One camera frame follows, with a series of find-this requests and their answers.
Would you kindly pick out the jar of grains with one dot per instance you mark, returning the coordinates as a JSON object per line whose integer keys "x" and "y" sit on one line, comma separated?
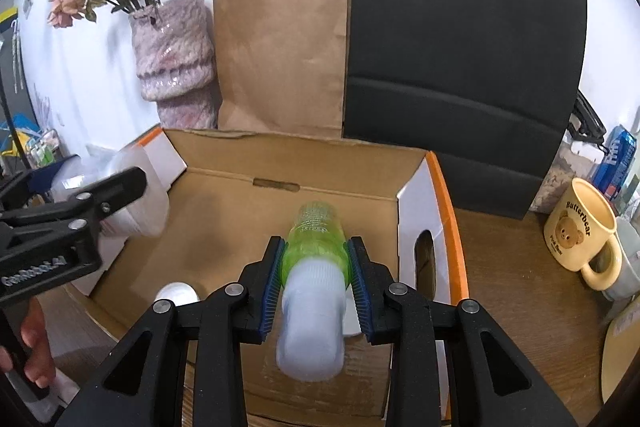
{"x": 573, "y": 159}

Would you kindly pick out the white round cap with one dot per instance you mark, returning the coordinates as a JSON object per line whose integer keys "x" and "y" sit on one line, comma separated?
{"x": 179, "y": 293}

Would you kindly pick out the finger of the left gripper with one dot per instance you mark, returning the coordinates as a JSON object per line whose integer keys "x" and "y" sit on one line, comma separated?
{"x": 101, "y": 199}

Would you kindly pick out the round wooden coaster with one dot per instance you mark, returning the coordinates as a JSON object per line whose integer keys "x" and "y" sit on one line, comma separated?
{"x": 621, "y": 345}

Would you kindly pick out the grey ceramic cup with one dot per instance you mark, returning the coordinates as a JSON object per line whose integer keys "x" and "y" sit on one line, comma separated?
{"x": 627, "y": 283}

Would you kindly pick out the orange cardboard box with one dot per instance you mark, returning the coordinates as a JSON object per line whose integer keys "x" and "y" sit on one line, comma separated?
{"x": 239, "y": 191}

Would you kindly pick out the white square plastic jar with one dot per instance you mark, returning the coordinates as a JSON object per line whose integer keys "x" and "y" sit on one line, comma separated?
{"x": 146, "y": 216}

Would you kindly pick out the yellow bear mug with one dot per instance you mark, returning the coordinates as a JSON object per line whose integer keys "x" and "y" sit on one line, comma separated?
{"x": 578, "y": 228}

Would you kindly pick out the green spray bottle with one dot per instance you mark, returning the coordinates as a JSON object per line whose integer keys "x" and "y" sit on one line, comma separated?
{"x": 315, "y": 274}

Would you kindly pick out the blue soda can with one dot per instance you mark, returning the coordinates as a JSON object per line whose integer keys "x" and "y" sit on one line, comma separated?
{"x": 611, "y": 173}

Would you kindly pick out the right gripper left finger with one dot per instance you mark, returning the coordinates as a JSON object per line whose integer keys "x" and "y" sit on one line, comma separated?
{"x": 140, "y": 383}

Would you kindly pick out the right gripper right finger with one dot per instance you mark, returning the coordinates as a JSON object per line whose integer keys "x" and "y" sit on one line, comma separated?
{"x": 491, "y": 382}

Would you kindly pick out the black paper bag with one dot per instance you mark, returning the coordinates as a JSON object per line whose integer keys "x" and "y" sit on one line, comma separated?
{"x": 487, "y": 85}

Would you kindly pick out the brown paper bag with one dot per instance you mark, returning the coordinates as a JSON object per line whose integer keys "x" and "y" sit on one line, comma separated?
{"x": 281, "y": 65}

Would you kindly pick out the left hand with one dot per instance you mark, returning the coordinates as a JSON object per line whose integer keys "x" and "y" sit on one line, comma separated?
{"x": 39, "y": 368}

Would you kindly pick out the pink textured vase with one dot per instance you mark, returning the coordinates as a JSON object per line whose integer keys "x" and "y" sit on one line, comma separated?
{"x": 175, "y": 62}

